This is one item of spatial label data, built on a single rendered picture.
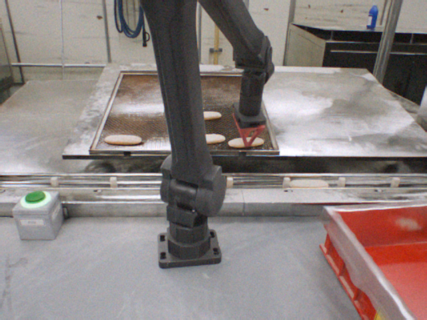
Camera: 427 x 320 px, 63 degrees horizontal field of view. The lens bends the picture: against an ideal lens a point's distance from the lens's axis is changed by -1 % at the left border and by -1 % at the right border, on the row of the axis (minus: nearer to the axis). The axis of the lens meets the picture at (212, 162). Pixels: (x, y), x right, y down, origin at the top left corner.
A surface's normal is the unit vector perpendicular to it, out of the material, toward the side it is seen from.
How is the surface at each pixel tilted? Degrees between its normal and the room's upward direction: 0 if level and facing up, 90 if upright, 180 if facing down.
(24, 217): 90
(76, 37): 90
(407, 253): 0
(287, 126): 10
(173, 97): 103
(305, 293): 0
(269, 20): 90
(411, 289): 0
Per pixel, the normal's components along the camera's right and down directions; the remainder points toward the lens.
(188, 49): 0.89, 0.25
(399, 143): 0.04, -0.79
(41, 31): 0.04, 0.47
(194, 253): 0.34, 0.45
